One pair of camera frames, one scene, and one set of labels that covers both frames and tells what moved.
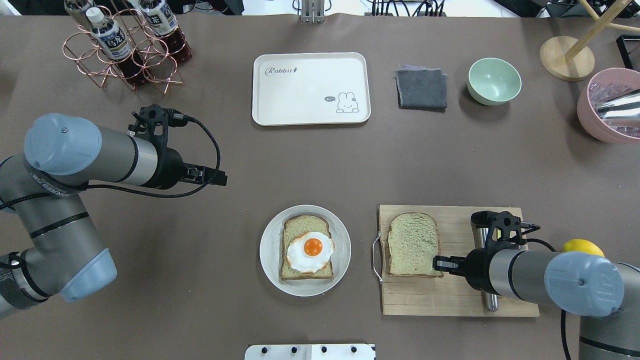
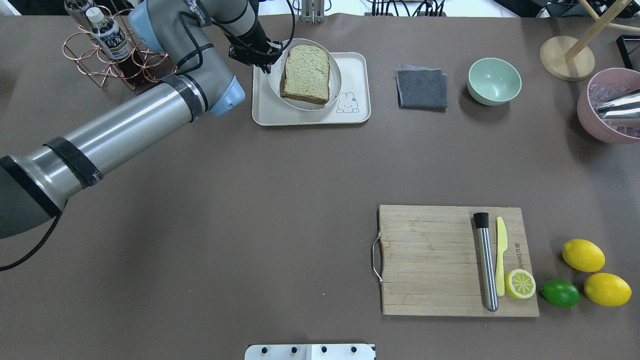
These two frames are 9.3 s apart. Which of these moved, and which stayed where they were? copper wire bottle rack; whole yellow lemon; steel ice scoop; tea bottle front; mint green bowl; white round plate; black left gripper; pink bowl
Moved: black left gripper; white round plate
Stayed: tea bottle front; pink bowl; copper wire bottle rack; whole yellow lemon; steel ice scoop; mint green bowl
